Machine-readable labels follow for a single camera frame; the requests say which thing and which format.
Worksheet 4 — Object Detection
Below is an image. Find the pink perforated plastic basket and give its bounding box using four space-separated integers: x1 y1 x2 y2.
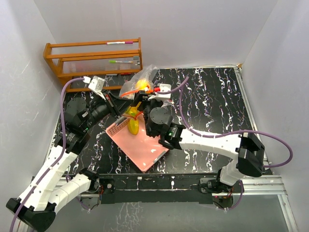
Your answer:
106 114 169 173

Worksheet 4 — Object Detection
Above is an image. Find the yellow banana bunch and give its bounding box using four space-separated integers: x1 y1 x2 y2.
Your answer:
124 102 142 120

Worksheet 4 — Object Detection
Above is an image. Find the clear orange-zip bag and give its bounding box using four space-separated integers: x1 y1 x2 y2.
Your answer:
161 99 174 107

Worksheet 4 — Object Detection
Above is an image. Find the yellow mango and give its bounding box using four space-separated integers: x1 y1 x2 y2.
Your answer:
135 79 151 91

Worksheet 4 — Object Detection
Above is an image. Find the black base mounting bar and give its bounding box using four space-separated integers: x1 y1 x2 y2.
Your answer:
98 173 244 205

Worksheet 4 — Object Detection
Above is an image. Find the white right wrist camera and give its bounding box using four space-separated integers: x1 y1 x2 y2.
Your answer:
154 83 171 101

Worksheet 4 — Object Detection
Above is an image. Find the yellow lemon slice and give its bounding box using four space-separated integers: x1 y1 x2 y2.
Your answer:
127 118 139 135

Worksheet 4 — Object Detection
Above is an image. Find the pink cap marker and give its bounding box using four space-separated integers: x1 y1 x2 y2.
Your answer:
106 41 134 45

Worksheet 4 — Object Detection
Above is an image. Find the green cap marker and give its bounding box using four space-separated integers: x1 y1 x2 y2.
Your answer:
109 60 133 64

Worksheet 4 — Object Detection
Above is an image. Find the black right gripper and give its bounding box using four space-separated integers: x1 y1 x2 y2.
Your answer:
133 89 164 136

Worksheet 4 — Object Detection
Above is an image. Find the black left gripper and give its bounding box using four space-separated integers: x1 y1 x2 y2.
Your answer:
82 89 134 131

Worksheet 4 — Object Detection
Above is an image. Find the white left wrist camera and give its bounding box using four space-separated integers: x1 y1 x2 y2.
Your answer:
83 76 105 96

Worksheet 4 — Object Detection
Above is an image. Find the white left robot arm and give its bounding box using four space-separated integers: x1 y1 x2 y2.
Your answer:
6 91 132 232

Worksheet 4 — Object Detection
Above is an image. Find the wooden shelf rack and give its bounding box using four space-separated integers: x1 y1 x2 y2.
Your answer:
43 37 143 86

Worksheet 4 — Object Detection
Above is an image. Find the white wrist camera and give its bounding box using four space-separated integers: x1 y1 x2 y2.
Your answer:
154 83 171 101
83 76 105 96

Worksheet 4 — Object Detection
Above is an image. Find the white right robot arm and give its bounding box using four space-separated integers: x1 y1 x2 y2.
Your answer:
132 90 265 193

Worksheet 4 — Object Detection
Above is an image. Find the grey binder clip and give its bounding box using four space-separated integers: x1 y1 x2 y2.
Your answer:
133 56 140 66

